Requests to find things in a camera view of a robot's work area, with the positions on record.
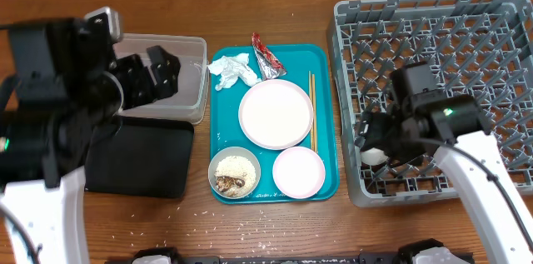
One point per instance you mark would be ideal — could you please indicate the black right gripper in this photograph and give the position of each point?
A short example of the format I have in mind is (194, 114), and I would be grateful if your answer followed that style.
(376, 129)

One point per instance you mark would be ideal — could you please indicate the wooden chopstick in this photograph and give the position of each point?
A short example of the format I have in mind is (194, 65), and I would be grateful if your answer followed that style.
(313, 100)
(311, 106)

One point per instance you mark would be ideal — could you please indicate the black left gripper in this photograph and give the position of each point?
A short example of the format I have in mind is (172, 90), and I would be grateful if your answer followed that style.
(146, 91)

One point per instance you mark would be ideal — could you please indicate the grey bowl with rice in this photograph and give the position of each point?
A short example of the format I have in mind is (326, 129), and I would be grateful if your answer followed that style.
(234, 173)

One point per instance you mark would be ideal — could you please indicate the black rail at bottom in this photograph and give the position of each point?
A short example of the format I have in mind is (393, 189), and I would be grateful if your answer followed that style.
(405, 254)

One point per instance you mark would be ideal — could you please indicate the red foil wrapper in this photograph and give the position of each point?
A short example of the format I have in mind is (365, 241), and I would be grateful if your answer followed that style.
(268, 63)

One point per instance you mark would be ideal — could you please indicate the teal plastic tray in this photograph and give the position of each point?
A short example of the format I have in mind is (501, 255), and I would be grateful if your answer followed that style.
(298, 60)

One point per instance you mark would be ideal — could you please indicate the large pink plate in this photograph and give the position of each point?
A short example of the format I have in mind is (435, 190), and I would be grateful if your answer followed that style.
(275, 114)

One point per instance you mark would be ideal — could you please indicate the white paper cup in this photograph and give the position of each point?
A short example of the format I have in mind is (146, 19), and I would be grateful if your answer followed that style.
(373, 157)

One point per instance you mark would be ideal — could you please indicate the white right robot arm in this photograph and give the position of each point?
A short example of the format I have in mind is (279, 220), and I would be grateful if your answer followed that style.
(423, 120)

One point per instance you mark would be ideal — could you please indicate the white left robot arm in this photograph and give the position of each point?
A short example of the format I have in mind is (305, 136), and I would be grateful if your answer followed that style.
(71, 89)

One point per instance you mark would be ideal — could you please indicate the grey dishwasher rack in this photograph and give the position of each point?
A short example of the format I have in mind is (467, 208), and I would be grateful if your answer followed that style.
(478, 47)

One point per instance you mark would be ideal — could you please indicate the clear plastic container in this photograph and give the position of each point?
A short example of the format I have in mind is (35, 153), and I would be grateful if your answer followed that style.
(188, 104)

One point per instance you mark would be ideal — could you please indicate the black plastic tray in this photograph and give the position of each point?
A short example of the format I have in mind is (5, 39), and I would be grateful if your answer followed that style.
(142, 157)

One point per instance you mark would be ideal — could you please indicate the small pink bowl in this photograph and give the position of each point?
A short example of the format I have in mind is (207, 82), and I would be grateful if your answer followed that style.
(298, 172)

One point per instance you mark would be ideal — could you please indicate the crumpled white tissue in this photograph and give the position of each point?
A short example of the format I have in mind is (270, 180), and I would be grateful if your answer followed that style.
(232, 69)

